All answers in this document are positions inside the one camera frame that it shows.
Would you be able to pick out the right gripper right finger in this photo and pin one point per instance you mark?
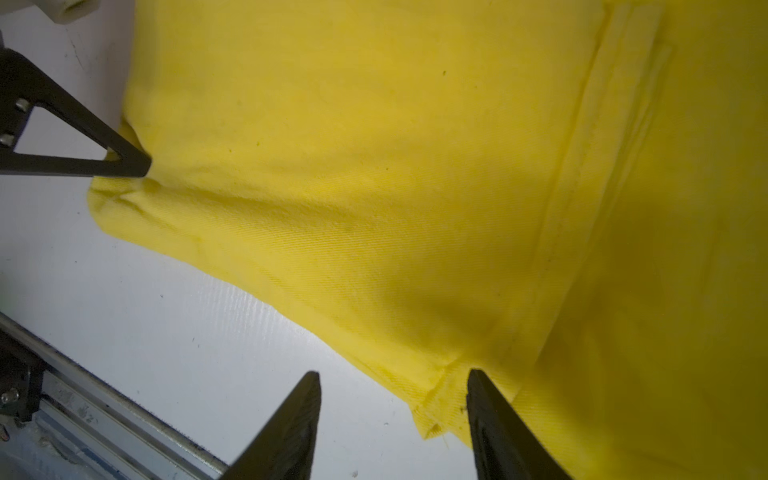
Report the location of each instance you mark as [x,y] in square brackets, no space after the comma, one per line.
[503,446]

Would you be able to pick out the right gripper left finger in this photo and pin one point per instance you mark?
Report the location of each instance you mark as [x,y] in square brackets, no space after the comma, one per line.
[284,448]

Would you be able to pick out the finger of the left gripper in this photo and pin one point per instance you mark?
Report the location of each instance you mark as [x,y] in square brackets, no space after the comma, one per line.
[25,87]

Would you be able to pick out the yellow trousers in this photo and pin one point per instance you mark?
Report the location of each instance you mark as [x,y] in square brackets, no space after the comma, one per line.
[568,195]

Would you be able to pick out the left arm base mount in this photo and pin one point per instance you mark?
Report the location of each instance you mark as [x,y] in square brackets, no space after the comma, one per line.
[21,380]

